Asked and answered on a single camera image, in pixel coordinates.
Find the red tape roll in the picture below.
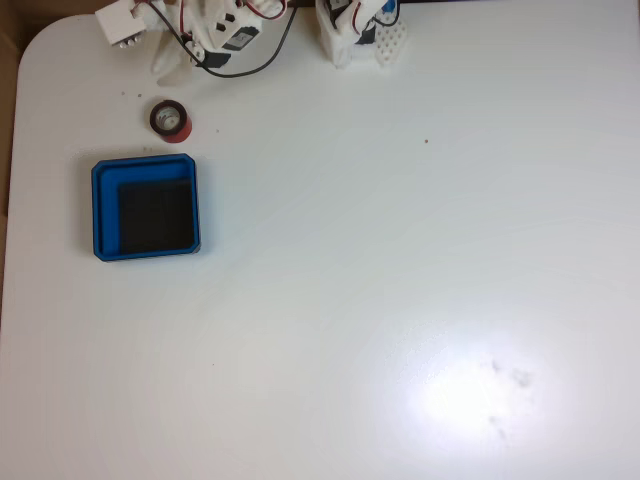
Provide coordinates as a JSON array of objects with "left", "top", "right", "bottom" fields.
[{"left": 149, "top": 98, "right": 194, "bottom": 144}]

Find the blue square box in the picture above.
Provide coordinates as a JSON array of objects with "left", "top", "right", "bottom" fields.
[{"left": 91, "top": 152, "right": 204, "bottom": 263}]

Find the red white servo wire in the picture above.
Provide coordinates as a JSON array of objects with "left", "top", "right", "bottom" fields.
[{"left": 174, "top": 0, "right": 190, "bottom": 47}]

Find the white square camera box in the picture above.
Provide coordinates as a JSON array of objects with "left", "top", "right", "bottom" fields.
[{"left": 94, "top": 1, "right": 150, "bottom": 50}]

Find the white perforated base plate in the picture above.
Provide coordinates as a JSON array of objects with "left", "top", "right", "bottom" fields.
[{"left": 373, "top": 18, "right": 410, "bottom": 69}]

